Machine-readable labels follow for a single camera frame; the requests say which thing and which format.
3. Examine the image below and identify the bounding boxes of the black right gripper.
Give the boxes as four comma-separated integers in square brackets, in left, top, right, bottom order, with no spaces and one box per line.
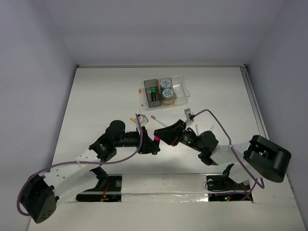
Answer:
[154,121,203,153]

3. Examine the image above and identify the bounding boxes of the blue-lidded round jar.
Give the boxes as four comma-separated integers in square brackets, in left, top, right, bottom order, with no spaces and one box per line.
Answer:
[162,89,174,100]
[160,79,172,90]

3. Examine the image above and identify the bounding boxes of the black green highlighter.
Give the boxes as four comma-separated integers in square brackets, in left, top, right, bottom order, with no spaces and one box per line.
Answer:
[150,87,157,102]

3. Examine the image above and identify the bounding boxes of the black pink highlighter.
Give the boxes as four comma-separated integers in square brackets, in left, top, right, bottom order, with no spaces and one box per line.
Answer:
[154,140,160,147]

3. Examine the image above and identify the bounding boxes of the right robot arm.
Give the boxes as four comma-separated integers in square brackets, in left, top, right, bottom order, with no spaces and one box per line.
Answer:
[154,120,292,189]

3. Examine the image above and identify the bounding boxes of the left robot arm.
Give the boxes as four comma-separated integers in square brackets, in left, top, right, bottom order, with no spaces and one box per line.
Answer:
[16,120,160,223]

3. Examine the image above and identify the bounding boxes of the peach-capped white marker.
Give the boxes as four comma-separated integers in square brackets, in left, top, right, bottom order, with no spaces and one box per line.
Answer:
[195,124,200,136]

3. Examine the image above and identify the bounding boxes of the purple-capped white marker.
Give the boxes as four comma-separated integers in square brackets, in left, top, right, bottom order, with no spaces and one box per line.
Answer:
[151,115,167,127]

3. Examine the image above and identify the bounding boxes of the clear plastic bin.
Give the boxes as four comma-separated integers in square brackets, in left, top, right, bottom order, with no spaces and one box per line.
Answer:
[171,76,190,105]

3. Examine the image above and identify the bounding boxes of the orange-capped white marker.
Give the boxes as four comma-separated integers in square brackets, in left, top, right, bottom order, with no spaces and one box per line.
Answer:
[139,89,144,107]

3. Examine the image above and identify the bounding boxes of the smoky grey plastic bin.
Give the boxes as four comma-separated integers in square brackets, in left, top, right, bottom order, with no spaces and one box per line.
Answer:
[144,79,162,108]

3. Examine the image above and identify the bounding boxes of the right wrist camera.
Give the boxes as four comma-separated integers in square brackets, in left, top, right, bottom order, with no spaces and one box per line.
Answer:
[184,108,195,126]

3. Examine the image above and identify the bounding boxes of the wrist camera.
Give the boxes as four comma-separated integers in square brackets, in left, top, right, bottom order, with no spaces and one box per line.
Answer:
[134,114,149,127]
[184,108,195,126]

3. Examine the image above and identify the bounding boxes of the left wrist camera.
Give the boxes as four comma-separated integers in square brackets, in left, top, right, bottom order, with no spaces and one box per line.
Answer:
[134,114,149,127]

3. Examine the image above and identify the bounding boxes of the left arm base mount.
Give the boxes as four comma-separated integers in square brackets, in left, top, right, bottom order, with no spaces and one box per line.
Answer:
[76,175,122,202]

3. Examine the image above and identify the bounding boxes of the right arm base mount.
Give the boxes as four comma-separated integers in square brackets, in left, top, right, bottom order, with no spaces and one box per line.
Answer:
[205,175,253,202]

